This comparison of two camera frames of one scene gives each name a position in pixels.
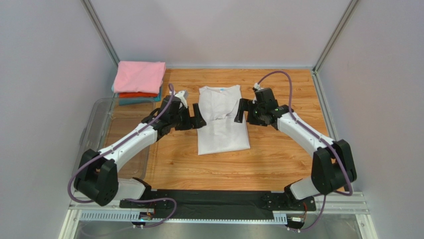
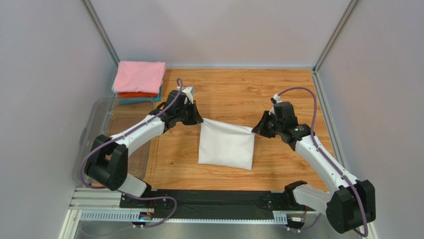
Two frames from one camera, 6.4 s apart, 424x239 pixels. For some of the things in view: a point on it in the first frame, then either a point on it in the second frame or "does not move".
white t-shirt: [219, 107] to [226, 145]
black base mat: [219, 204] does not move
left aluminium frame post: [101, 30] does not move
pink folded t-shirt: [144, 76] does not move
